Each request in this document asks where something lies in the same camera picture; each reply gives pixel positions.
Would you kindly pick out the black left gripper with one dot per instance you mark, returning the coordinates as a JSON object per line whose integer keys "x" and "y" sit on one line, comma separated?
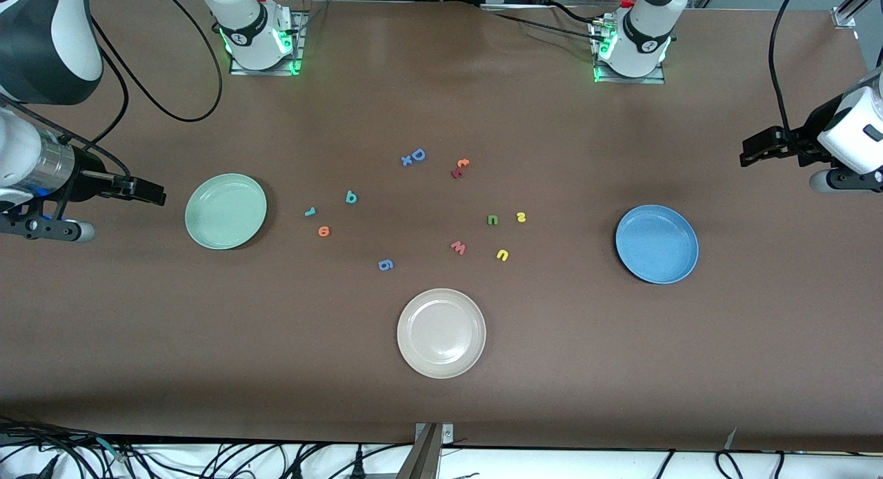
{"x": 804, "y": 145}

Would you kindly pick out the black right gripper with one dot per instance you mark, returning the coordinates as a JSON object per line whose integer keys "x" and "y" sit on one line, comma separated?
{"x": 88, "y": 179}

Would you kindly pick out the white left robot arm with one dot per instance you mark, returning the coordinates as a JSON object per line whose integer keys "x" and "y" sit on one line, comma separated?
{"x": 648, "y": 23}

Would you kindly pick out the mint green plate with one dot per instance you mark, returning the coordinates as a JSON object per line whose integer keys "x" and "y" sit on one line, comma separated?
{"x": 225, "y": 211}

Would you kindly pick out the blue plate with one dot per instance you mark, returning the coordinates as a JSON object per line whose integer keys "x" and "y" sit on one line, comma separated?
{"x": 657, "y": 244}

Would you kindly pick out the blue foam letter D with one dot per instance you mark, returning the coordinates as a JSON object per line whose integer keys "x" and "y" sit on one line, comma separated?
{"x": 423, "y": 154}

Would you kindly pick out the white paper tag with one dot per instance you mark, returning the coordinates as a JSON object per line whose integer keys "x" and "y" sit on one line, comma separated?
{"x": 731, "y": 439}

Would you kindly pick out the pink foam letter w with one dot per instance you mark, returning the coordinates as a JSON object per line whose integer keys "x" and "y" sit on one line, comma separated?
{"x": 458, "y": 248}

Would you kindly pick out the beige plate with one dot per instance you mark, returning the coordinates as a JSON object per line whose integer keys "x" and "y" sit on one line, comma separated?
{"x": 441, "y": 333}

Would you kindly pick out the black power plug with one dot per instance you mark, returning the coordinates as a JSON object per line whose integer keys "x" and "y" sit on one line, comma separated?
{"x": 358, "y": 463}

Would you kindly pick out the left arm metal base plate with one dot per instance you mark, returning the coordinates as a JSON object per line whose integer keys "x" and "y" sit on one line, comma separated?
{"x": 635, "y": 81}

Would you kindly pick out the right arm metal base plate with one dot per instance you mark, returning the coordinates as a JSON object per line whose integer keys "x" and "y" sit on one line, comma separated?
{"x": 276, "y": 72}

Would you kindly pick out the metal table leg bracket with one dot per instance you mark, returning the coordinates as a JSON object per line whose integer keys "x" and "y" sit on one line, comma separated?
{"x": 431, "y": 451}

